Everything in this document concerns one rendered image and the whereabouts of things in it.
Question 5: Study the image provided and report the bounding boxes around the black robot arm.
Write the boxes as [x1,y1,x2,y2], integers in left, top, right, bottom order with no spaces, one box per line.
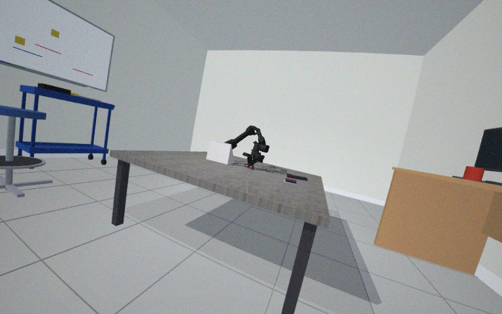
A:
[224,126,269,160]

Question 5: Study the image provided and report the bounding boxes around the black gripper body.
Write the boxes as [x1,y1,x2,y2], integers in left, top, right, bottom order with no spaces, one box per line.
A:
[243,148,263,163]

